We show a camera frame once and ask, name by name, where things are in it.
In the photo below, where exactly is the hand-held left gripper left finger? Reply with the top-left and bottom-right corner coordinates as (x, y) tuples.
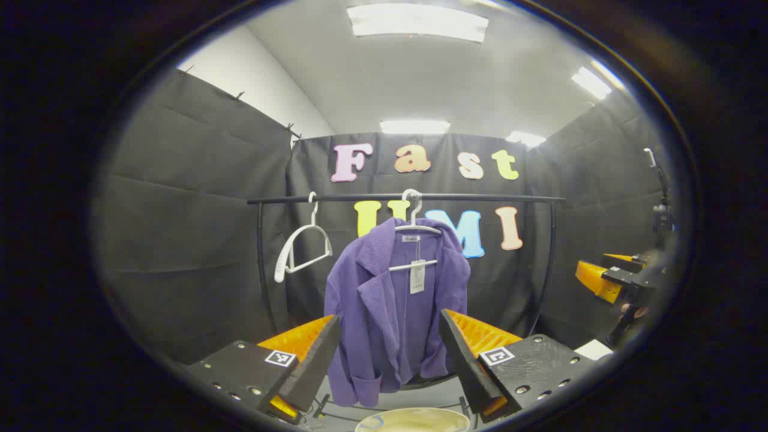
(183, 315), (343, 425)

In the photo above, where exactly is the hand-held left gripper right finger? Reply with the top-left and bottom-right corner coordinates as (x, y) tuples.
(438, 309), (596, 424)

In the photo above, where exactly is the black tripod stand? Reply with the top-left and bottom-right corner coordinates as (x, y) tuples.
(643, 147), (676, 250)

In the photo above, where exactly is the white paper sheet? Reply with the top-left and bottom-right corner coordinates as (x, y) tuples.
(573, 339), (614, 361)

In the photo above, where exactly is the white clothes hanger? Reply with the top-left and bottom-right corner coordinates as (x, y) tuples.
(389, 189), (443, 272)
(274, 192), (333, 283)

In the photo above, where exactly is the black backdrop cloth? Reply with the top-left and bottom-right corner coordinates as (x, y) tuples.
(90, 69), (679, 367)

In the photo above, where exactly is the black clothes rack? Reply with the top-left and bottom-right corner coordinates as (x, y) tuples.
(247, 192), (568, 421)

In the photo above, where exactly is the ceiling light panel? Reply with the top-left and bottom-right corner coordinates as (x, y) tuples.
(379, 119), (451, 135)
(571, 60), (626, 100)
(506, 130), (547, 148)
(347, 3), (490, 44)

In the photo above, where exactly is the beige laundry hamper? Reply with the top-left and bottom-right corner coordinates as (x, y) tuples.
(354, 407), (472, 432)

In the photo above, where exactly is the purple knit jacket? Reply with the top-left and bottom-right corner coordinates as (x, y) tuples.
(324, 217), (472, 409)

